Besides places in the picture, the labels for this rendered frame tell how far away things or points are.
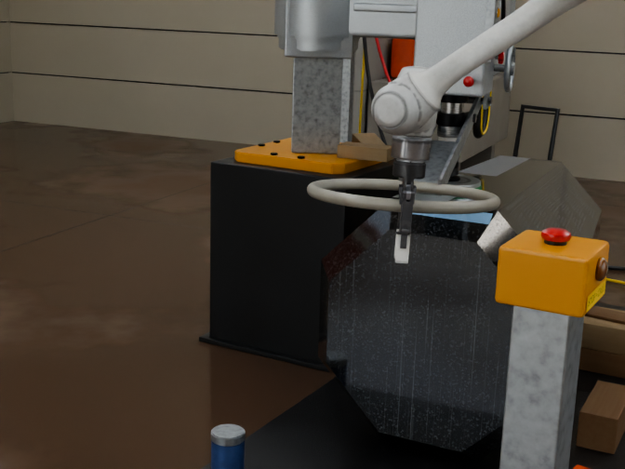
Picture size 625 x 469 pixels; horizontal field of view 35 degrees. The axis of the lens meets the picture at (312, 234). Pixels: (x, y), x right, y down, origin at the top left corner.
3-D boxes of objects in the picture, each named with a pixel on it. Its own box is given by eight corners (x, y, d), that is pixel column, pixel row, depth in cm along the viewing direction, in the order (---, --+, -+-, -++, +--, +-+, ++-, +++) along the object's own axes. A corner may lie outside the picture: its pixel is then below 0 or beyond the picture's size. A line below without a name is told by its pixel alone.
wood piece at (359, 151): (336, 157, 374) (337, 145, 373) (345, 154, 384) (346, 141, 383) (386, 162, 367) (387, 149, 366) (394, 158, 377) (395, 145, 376)
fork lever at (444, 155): (435, 100, 331) (435, 87, 328) (493, 104, 325) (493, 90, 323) (386, 191, 274) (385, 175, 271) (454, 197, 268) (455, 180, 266)
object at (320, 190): (337, 183, 280) (338, 173, 279) (510, 199, 265) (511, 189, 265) (279, 201, 233) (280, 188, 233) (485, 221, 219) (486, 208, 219)
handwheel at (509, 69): (484, 88, 320) (487, 42, 317) (515, 90, 317) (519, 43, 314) (477, 92, 306) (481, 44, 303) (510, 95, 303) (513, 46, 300)
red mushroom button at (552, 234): (536, 244, 131) (538, 229, 130) (545, 237, 134) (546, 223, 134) (565, 247, 129) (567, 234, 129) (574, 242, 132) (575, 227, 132)
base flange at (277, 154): (229, 161, 383) (229, 148, 382) (293, 145, 425) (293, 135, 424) (339, 175, 360) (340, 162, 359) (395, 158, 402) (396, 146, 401)
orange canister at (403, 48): (381, 82, 635) (384, 31, 627) (405, 77, 680) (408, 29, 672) (414, 85, 627) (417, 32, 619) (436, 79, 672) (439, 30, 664)
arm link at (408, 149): (430, 135, 228) (428, 161, 229) (392, 132, 228) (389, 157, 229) (433, 138, 219) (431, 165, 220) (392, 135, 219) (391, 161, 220)
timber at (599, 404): (614, 454, 307) (618, 419, 304) (575, 446, 312) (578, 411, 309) (630, 420, 333) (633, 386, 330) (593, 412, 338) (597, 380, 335)
